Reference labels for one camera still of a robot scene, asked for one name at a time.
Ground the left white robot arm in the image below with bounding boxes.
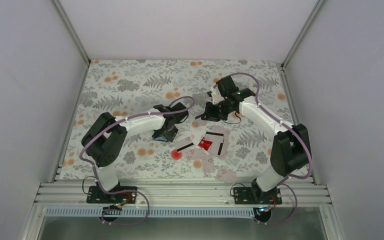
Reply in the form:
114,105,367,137
79,102,189,203

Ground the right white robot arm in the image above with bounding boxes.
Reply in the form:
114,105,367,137
198,74,313,204

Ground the red credit card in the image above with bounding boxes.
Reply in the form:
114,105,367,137
198,137,214,152

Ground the floral card in middle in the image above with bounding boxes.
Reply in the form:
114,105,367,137
201,157,216,174

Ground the floral patterned table mat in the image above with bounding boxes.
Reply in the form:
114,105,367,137
59,59,309,180

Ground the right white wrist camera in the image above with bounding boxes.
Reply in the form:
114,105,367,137
207,88,224,105

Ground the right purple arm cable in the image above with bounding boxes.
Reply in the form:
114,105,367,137
213,72,313,181

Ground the floral card near rail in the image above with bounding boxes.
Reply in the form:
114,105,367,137
215,168,237,183

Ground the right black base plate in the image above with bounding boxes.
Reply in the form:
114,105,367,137
232,186,283,205

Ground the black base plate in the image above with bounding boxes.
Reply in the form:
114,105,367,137
86,185,137,204
232,186,283,205

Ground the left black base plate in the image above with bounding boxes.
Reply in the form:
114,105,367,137
86,185,137,204

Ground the grey slotted cable duct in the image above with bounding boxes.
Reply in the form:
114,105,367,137
44,206,254,219

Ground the aluminium rail frame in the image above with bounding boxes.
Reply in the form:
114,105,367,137
34,178,333,207

